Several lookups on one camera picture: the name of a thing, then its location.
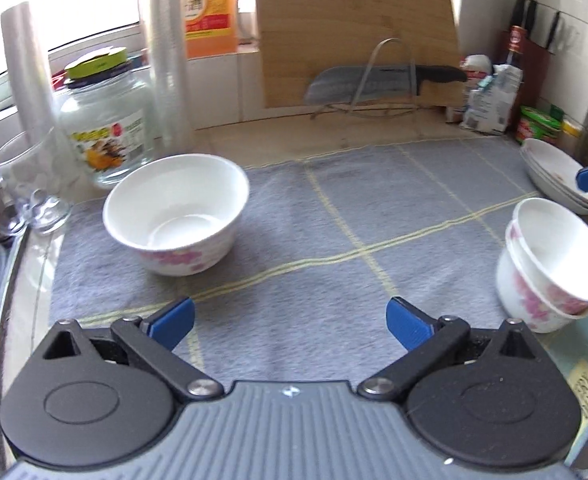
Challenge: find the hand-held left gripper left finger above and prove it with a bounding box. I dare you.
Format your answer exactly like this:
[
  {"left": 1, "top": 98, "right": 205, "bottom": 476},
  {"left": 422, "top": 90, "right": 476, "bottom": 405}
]
[{"left": 40, "top": 296, "right": 226, "bottom": 404}]

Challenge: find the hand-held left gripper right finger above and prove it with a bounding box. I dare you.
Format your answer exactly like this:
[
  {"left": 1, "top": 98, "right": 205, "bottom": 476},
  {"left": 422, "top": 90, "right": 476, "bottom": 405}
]
[{"left": 357, "top": 296, "right": 543, "bottom": 404}]

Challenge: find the white floral plate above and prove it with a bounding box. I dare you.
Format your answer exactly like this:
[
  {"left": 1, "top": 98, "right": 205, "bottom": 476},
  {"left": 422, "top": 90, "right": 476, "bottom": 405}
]
[
  {"left": 524, "top": 165, "right": 588, "bottom": 217},
  {"left": 521, "top": 155, "right": 588, "bottom": 209}
]

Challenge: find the stack of white plates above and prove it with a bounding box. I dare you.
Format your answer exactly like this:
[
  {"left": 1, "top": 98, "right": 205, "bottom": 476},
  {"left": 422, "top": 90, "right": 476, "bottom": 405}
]
[{"left": 520, "top": 137, "right": 588, "bottom": 201}]

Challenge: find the white pink floral bowl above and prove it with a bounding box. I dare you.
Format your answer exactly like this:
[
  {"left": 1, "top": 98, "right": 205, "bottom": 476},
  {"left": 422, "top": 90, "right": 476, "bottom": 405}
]
[
  {"left": 495, "top": 220, "right": 588, "bottom": 335},
  {"left": 510, "top": 197, "right": 588, "bottom": 308},
  {"left": 102, "top": 154, "right": 251, "bottom": 277}
]

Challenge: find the yellow lidded spice bottle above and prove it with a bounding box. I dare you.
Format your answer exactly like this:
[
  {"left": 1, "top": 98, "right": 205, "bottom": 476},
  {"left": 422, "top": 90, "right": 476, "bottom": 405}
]
[{"left": 560, "top": 119, "right": 582, "bottom": 153}]

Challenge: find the green lidded sauce jar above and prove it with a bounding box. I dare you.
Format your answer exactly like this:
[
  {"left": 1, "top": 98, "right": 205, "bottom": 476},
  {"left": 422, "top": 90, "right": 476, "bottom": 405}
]
[{"left": 516, "top": 105, "right": 564, "bottom": 147}]

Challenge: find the dark brown knife block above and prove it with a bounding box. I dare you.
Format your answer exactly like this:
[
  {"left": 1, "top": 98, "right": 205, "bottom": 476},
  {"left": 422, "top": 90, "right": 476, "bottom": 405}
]
[{"left": 499, "top": 30, "right": 555, "bottom": 111}]

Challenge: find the large white printed packet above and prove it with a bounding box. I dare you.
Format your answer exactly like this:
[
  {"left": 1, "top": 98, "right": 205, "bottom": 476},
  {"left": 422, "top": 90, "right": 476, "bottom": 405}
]
[{"left": 463, "top": 65, "right": 523, "bottom": 135}]

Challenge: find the grey blue checked towel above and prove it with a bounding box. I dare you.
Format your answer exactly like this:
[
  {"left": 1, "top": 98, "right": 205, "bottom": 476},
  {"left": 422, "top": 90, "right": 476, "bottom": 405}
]
[{"left": 49, "top": 137, "right": 588, "bottom": 423}]

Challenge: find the dark soy sauce bottle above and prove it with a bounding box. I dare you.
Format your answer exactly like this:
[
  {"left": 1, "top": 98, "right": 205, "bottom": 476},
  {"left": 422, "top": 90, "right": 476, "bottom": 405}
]
[{"left": 504, "top": 25, "right": 530, "bottom": 111}]

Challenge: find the clear glass mug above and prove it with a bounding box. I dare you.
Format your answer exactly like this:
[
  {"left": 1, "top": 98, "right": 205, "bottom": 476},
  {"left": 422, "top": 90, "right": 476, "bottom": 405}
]
[{"left": 0, "top": 127, "right": 74, "bottom": 235}]

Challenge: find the green lidded glass jar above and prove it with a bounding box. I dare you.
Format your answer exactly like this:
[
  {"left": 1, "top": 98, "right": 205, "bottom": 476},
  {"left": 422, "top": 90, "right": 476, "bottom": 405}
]
[{"left": 56, "top": 46, "right": 161, "bottom": 188}]

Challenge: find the stack of clear plastic cups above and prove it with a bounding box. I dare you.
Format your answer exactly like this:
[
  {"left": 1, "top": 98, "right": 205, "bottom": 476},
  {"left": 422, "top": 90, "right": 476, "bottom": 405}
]
[{"left": 138, "top": 0, "right": 199, "bottom": 156}]

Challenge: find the bamboo cutting board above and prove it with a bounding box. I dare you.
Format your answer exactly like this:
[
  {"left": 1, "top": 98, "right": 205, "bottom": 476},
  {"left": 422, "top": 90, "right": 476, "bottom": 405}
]
[{"left": 254, "top": 0, "right": 467, "bottom": 109}]

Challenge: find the orange cooking wine jug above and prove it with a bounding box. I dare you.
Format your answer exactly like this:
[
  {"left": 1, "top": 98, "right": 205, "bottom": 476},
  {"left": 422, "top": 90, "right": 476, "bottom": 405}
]
[{"left": 184, "top": 0, "right": 238, "bottom": 59}]

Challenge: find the window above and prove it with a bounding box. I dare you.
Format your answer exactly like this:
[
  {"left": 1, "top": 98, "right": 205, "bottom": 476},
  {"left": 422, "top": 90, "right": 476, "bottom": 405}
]
[{"left": 0, "top": 0, "right": 260, "bottom": 91}]

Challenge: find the black handled kitchen knife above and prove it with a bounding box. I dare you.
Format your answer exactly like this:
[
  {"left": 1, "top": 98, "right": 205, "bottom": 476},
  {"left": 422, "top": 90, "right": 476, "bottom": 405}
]
[{"left": 305, "top": 64, "right": 469, "bottom": 106}]

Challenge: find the metal wire rack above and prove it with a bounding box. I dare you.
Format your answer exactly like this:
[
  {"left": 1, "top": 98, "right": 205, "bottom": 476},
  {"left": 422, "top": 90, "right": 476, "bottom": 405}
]
[{"left": 310, "top": 36, "right": 422, "bottom": 120}]

